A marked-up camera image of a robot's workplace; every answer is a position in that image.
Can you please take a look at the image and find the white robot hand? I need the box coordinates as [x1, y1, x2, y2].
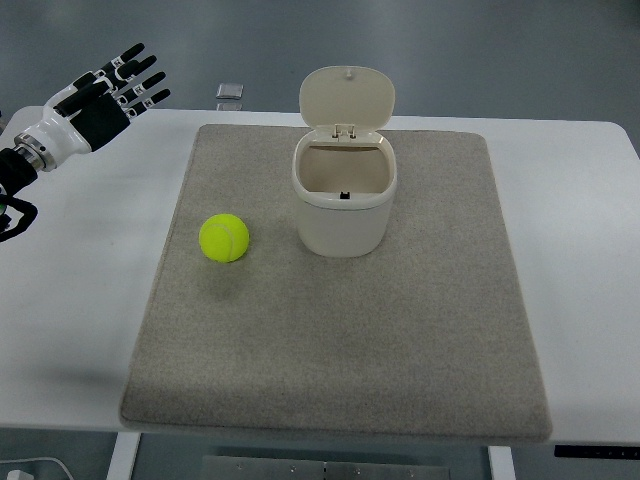
[14, 43, 171, 172]

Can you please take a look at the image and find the yellow tennis ball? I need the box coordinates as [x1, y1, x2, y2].
[198, 214, 250, 263]

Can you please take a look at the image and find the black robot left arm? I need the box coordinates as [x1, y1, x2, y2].
[1, 43, 170, 242]

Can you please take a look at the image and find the beige lidded bin box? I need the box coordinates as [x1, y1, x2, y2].
[291, 66, 398, 258]

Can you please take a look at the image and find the clear floor outlet plate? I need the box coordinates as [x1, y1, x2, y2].
[216, 83, 244, 100]

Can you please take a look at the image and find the white left table leg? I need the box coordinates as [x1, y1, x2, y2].
[106, 432, 142, 480]

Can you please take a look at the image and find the white table leg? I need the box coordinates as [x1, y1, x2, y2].
[488, 446, 516, 480]
[106, 432, 142, 480]

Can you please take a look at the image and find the grey felt mat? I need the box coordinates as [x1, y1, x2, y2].
[120, 125, 552, 444]

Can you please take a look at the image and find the white right table leg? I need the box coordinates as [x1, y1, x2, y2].
[488, 446, 516, 480]

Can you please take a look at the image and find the black table control panel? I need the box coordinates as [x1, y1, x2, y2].
[554, 444, 640, 460]

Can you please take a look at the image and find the white cable on floor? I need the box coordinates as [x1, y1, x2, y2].
[0, 457, 75, 480]

